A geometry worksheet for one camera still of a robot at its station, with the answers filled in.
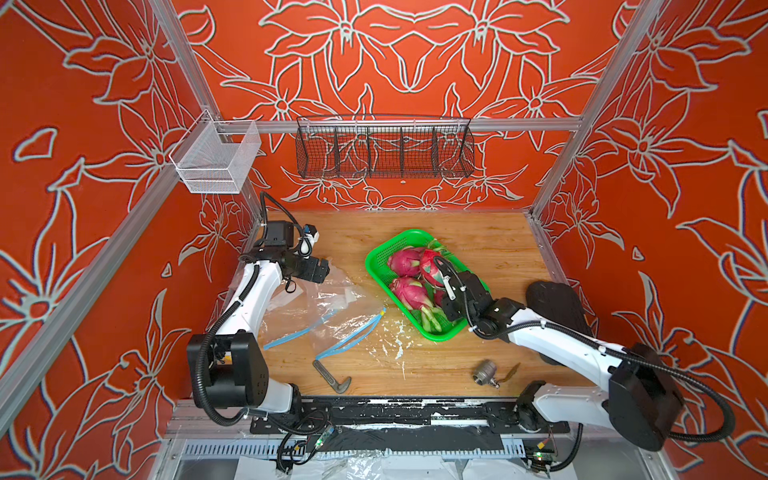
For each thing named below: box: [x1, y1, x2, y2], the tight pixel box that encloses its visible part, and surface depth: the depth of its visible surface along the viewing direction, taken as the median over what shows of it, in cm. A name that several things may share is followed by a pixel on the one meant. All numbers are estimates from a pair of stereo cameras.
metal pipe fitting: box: [472, 359, 501, 389], surface depth 79 cm
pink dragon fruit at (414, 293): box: [390, 277, 442, 331], surface depth 87 cm
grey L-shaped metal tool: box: [312, 360, 352, 394], surface depth 79 cm
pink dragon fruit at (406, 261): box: [388, 246, 424, 278], surface depth 95 cm
